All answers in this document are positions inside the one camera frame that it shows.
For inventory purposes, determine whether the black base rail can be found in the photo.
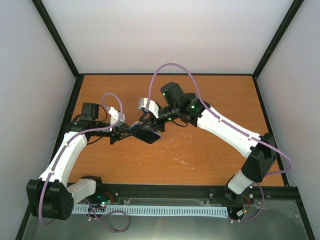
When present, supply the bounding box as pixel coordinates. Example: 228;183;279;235
33;182;300;207

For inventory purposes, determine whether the light blue cable duct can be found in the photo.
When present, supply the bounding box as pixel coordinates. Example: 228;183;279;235
71;204;230;216

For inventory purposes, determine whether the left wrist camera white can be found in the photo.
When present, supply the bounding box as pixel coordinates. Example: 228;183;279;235
108;107;125;127

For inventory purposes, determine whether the black aluminium frame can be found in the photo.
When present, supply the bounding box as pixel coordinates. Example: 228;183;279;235
15;0;315;240

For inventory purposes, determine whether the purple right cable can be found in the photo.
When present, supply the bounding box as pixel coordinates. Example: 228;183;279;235
148;62;294;223

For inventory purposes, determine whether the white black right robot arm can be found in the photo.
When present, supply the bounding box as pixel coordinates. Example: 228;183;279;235
138;82;276;201

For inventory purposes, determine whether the black phone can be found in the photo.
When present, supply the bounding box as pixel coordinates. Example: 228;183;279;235
129;121;162;145

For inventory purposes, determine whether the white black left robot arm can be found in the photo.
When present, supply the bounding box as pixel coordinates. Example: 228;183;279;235
26;103;125;223

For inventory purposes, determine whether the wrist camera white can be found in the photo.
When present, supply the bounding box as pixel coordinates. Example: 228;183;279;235
108;107;125;127
137;97;160;119

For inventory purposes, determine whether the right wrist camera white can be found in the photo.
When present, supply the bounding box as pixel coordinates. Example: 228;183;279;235
137;97;160;119

